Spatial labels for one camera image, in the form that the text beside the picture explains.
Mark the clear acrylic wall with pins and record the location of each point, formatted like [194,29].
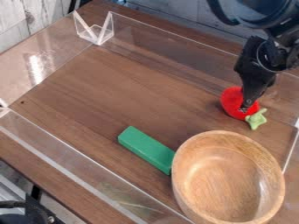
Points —
[200,63]
[96,194]

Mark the wooden bowl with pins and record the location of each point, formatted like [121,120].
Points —
[226,180]

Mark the clear acrylic front wall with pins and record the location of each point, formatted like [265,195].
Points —
[96,194]

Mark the red plush strawberry toy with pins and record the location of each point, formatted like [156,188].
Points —
[230,99]

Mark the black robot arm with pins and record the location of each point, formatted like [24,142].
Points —
[272,16]

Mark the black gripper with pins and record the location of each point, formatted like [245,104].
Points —
[261,59]

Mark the clear acrylic corner bracket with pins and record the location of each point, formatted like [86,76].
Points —
[94,34]

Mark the green rectangular block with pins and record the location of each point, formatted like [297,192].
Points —
[146,148]

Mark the black clamp with cable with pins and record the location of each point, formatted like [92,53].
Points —
[20,209]

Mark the clear acrylic back wall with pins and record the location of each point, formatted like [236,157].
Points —
[200,63]

